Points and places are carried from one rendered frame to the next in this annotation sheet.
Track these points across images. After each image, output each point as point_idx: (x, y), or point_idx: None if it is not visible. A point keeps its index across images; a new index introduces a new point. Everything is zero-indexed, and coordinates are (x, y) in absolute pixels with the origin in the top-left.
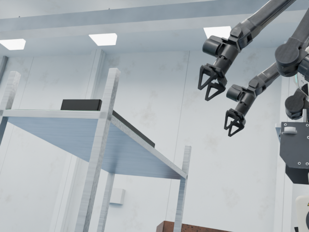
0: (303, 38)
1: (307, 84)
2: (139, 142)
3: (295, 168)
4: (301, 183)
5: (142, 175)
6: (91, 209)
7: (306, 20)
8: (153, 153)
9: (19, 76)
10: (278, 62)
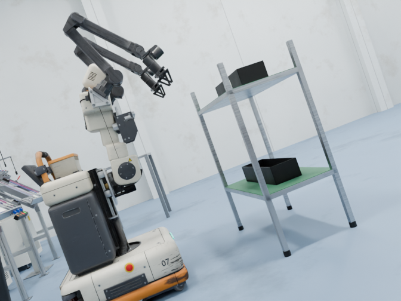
0: None
1: None
2: (204, 110)
3: (130, 129)
4: (130, 140)
5: (266, 83)
6: (210, 150)
7: None
8: (209, 107)
9: None
10: (123, 95)
